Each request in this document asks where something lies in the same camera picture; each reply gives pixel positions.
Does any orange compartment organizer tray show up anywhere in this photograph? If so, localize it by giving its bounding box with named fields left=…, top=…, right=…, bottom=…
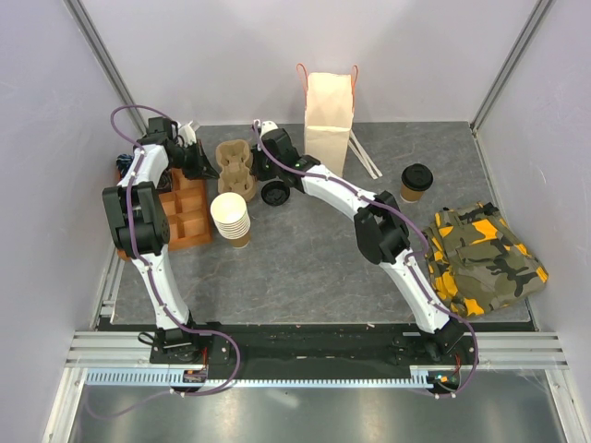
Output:
left=112, top=169, right=212, bottom=260

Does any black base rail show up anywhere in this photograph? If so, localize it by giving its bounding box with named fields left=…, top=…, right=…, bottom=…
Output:
left=138, top=323, right=476, bottom=378

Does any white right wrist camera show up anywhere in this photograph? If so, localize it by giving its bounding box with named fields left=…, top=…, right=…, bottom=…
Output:
left=253, top=120, right=279, bottom=137

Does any white paper takeout bag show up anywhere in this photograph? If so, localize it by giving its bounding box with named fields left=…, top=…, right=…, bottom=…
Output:
left=296, top=63, right=359, bottom=177

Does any camouflage yellow green cloth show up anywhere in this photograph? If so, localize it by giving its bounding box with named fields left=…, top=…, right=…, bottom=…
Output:
left=423, top=202, right=549, bottom=317

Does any blue patterned rolled sock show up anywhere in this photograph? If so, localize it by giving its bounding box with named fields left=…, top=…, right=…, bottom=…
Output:
left=115, top=154, right=134, bottom=179

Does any black plastic cup lid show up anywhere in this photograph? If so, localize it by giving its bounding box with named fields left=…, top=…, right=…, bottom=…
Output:
left=401, top=163, right=434, bottom=192

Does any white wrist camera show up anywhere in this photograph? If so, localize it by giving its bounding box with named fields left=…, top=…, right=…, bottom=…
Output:
left=177, top=121, right=198, bottom=147
left=253, top=120, right=279, bottom=137

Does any grey slotted cable duct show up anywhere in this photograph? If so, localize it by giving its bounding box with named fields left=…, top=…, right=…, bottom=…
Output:
left=85, top=368, right=442, bottom=389

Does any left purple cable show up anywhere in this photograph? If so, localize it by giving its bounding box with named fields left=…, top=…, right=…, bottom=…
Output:
left=85, top=104, right=244, bottom=419

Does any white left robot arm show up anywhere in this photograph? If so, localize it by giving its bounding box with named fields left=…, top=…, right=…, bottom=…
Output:
left=102, top=113, right=219, bottom=363

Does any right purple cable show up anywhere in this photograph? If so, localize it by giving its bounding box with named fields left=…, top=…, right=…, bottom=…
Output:
left=251, top=120, right=481, bottom=401

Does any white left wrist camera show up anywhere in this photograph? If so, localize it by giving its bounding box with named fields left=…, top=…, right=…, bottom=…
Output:
left=177, top=121, right=198, bottom=147

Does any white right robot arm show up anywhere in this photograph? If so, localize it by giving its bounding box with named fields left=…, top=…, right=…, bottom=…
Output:
left=252, top=120, right=463, bottom=364

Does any brown paper coffee cup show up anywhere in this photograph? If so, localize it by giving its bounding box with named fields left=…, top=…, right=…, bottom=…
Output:
left=400, top=183, right=425, bottom=204

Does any stack of paper cups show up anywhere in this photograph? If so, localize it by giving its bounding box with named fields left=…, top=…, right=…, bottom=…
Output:
left=211, top=192, right=251, bottom=248

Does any purple cable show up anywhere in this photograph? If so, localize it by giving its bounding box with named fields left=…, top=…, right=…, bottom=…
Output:
left=251, top=120, right=481, bottom=401
left=85, top=104, right=244, bottom=419

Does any cardboard cup carrier tray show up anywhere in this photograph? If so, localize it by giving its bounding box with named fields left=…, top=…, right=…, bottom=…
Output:
left=215, top=139, right=257, bottom=202

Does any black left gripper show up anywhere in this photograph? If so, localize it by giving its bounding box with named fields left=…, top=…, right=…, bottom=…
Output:
left=169, top=140, right=220, bottom=182

